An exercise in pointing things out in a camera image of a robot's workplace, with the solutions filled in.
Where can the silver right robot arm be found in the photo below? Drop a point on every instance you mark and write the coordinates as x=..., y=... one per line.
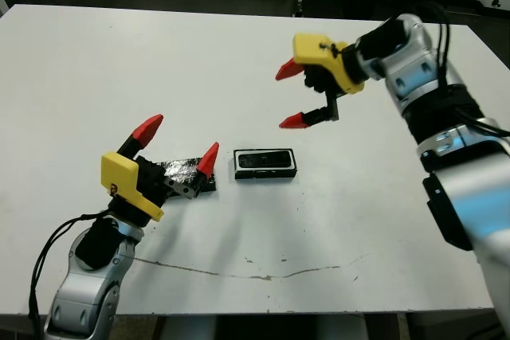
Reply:
x=418, y=73

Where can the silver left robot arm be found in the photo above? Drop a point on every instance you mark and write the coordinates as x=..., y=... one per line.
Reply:
x=91, y=288

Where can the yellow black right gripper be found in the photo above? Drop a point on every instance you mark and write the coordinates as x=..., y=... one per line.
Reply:
x=330, y=61

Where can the black camera box lid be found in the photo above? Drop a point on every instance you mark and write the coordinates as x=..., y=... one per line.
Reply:
x=183, y=169

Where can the black box base white inlay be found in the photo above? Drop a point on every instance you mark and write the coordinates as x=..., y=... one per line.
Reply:
x=265, y=175

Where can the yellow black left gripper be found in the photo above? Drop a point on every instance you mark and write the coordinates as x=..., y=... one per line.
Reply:
x=131, y=184

